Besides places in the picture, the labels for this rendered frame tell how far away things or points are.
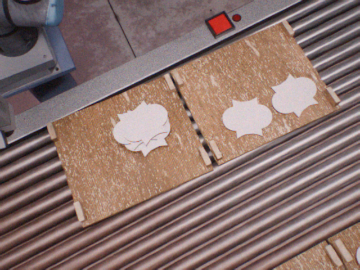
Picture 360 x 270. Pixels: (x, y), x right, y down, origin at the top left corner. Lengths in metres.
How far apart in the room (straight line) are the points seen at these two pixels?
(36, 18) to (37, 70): 0.22
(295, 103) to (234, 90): 0.19
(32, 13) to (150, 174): 0.57
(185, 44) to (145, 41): 1.13
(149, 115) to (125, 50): 1.32
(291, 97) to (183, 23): 1.39
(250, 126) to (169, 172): 0.28
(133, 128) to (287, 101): 0.47
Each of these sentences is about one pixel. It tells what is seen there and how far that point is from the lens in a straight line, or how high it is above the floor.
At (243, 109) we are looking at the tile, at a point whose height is 0.94.
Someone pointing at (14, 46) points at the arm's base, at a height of 1.00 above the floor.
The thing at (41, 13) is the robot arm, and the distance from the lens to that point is 1.32.
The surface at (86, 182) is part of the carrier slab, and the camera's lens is 1.29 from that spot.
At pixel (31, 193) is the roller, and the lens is 1.36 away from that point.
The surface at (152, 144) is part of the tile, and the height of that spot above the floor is 0.96.
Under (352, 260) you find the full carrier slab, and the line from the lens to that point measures 1.26.
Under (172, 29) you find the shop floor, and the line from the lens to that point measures 2.60.
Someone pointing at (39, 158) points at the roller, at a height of 0.92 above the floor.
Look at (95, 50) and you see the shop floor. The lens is 2.60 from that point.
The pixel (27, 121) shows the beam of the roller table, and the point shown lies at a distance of 1.45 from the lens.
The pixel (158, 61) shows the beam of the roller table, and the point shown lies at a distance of 1.43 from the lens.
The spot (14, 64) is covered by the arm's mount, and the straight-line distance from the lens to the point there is 1.50.
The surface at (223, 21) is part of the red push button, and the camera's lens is 1.48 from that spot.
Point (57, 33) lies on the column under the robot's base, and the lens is 1.63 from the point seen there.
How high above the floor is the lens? 2.14
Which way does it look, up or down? 69 degrees down
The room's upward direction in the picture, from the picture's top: 11 degrees counter-clockwise
